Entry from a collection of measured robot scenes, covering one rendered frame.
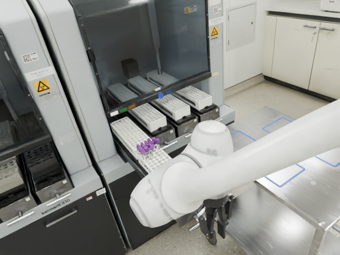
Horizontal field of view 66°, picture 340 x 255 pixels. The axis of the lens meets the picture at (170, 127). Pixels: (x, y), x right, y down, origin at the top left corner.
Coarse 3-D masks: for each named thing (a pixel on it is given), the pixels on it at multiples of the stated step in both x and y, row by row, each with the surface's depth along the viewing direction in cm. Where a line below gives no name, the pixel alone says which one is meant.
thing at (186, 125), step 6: (156, 108) 152; (192, 114) 141; (168, 120) 141; (174, 120) 138; (180, 120) 137; (186, 120) 137; (192, 120) 139; (174, 126) 138; (180, 126) 136; (186, 126) 138; (192, 126) 141; (180, 132) 138; (186, 132) 140; (192, 132) 138; (186, 138) 136
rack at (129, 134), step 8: (120, 120) 136; (128, 120) 136; (112, 128) 133; (120, 128) 129; (128, 128) 129; (136, 128) 128; (120, 136) 124; (128, 136) 123; (136, 136) 122; (144, 136) 123; (128, 144) 118; (136, 144) 118; (144, 144) 116; (136, 152) 114
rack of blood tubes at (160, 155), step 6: (156, 150) 111; (162, 150) 111; (138, 156) 110; (150, 156) 109; (156, 156) 108; (162, 156) 107; (168, 156) 107; (144, 162) 106; (150, 162) 106; (156, 162) 105; (162, 162) 104; (144, 168) 109; (150, 168) 102
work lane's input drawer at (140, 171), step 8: (112, 136) 135; (120, 144) 128; (128, 152) 121; (128, 160) 123; (136, 160) 115; (136, 168) 115; (144, 176) 108; (200, 208) 95; (184, 216) 92; (192, 216) 94; (184, 224) 94
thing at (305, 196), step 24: (240, 120) 130; (264, 120) 127; (288, 120) 125; (240, 144) 115; (288, 168) 99; (312, 168) 98; (336, 168) 96; (264, 192) 158; (288, 192) 90; (312, 192) 89; (336, 192) 88; (216, 216) 149; (240, 216) 147; (264, 216) 145; (288, 216) 143; (312, 216) 81; (336, 216) 80; (216, 240) 160; (240, 240) 135; (264, 240) 133; (288, 240) 132; (312, 240) 130; (336, 240) 129
